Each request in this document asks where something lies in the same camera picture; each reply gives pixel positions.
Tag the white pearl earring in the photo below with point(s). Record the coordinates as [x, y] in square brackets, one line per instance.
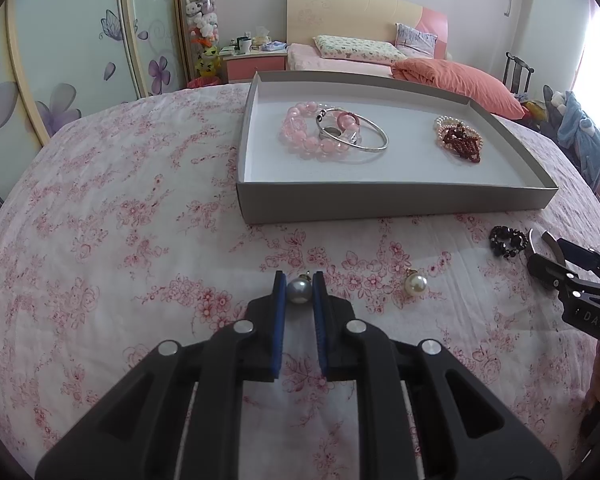
[414, 284]

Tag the grey cardboard tray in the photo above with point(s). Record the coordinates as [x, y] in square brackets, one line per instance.
[405, 170]

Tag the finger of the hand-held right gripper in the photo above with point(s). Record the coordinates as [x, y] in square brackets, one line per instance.
[580, 256]
[550, 275]

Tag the black wooden chair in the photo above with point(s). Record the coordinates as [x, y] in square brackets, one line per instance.
[517, 70]

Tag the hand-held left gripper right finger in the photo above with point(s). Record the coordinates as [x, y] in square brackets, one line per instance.
[320, 320]

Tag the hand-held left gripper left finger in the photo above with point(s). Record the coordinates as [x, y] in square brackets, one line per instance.
[279, 320]

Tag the orange pillow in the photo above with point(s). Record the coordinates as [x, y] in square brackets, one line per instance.
[455, 82]

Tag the red basket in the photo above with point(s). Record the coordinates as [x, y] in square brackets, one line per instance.
[202, 81]

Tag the wardrobe with floral glass doors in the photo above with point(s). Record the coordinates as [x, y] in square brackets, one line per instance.
[55, 35]

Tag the light blue cloth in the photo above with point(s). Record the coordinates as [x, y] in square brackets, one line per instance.
[274, 46]

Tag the pink and white nightstand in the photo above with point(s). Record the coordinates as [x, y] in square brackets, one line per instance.
[252, 66]

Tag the wide silver cuff bangle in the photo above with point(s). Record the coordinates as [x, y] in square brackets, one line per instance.
[549, 238]

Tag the floral cream pillow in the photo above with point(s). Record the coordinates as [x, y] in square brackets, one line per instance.
[355, 49]

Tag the bed with pink sheet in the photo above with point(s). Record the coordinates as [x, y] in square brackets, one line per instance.
[330, 62]

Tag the pile of colourful toys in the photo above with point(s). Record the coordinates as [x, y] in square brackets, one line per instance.
[532, 107]

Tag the blue plush toy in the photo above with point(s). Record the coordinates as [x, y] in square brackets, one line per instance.
[582, 140]

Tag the pink curtain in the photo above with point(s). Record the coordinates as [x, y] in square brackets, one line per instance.
[592, 15]

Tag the lilac pillow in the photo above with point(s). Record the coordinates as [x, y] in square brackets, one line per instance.
[417, 40]

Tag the thin silver bangle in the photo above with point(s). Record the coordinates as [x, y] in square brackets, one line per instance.
[384, 139]

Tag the beige and pink headboard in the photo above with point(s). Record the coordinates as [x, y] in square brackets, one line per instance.
[350, 15]

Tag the mug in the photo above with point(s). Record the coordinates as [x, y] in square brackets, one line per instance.
[244, 46]

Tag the dark office chair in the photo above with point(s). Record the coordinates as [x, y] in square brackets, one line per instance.
[550, 110]

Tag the clear tube of plush toys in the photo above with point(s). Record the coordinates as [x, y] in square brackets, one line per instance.
[202, 15]

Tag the grey pearl earring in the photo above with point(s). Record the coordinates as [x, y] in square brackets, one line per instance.
[298, 290]

